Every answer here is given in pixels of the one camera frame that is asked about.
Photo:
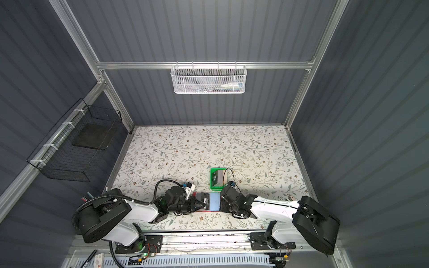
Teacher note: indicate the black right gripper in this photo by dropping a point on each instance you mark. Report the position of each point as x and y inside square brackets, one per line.
[223, 209]

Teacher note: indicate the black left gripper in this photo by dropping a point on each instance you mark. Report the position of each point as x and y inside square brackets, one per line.
[192, 205]

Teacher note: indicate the red card holder wallet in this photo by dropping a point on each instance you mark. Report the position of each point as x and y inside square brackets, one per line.
[215, 202]

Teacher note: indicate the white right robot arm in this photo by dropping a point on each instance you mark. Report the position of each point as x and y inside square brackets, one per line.
[316, 225]

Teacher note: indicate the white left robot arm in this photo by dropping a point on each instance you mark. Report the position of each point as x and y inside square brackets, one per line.
[114, 217]

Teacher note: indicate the green card tray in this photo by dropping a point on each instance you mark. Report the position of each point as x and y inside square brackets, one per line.
[213, 188]

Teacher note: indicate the stack of cards in tray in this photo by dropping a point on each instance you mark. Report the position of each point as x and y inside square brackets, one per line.
[219, 178]

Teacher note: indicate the white tube in basket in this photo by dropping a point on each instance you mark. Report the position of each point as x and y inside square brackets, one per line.
[234, 85]

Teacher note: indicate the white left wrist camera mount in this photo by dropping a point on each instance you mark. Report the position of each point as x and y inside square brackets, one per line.
[189, 189]

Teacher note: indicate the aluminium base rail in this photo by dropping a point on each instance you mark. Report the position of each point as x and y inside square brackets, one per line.
[196, 242]

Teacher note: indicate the white slotted cable duct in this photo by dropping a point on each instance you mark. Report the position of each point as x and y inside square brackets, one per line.
[247, 260]

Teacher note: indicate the white wire mesh basket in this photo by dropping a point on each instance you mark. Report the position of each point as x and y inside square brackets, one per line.
[207, 81]

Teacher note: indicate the black wire basket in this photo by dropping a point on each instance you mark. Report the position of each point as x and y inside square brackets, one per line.
[74, 150]

